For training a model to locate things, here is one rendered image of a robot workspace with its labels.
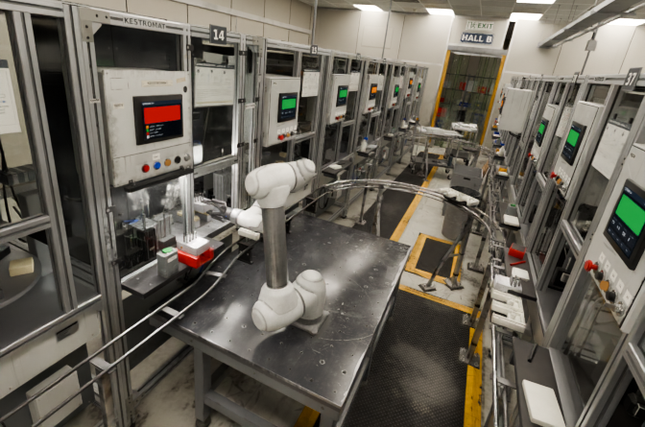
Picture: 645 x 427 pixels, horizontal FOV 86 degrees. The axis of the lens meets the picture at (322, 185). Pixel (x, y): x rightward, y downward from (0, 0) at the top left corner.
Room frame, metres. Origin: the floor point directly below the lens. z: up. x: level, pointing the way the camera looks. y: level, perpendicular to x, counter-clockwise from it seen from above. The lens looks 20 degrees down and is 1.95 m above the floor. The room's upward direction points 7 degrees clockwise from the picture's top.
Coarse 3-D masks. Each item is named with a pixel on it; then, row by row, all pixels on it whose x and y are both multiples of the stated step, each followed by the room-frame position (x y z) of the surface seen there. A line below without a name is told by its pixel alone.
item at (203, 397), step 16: (384, 320) 2.01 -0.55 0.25; (176, 336) 1.32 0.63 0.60; (208, 352) 1.24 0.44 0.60; (368, 352) 1.37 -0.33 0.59; (208, 368) 1.33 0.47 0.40; (224, 368) 1.47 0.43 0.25; (240, 368) 1.18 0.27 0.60; (368, 368) 1.67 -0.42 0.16; (208, 384) 1.33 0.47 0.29; (272, 384) 1.11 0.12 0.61; (352, 384) 1.14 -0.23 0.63; (208, 400) 1.28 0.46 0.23; (224, 400) 1.28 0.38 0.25; (304, 400) 1.05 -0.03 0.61; (352, 400) 1.38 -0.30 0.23; (208, 416) 1.35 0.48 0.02; (240, 416) 1.21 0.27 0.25; (256, 416) 1.22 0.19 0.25; (336, 416) 1.00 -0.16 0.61
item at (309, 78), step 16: (272, 48) 2.38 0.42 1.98; (272, 64) 2.39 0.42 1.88; (288, 64) 2.58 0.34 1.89; (304, 64) 2.82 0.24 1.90; (304, 80) 2.82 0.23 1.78; (304, 96) 2.85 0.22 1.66; (304, 112) 2.88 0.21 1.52; (320, 112) 3.17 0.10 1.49; (304, 128) 2.91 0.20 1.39; (288, 144) 2.67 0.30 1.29; (304, 144) 3.28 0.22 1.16; (272, 160) 2.45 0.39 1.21
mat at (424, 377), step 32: (416, 320) 2.34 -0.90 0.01; (448, 320) 2.38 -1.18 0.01; (384, 352) 1.96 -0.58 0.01; (416, 352) 2.00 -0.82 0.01; (448, 352) 2.03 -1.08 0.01; (480, 352) 2.08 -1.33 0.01; (384, 384) 1.70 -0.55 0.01; (416, 384) 1.73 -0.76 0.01; (448, 384) 1.75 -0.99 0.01; (480, 384) 1.79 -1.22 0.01; (320, 416) 1.43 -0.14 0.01; (352, 416) 1.45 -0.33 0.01; (384, 416) 1.47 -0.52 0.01; (416, 416) 1.50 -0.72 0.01; (448, 416) 1.52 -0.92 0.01; (480, 416) 1.55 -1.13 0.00
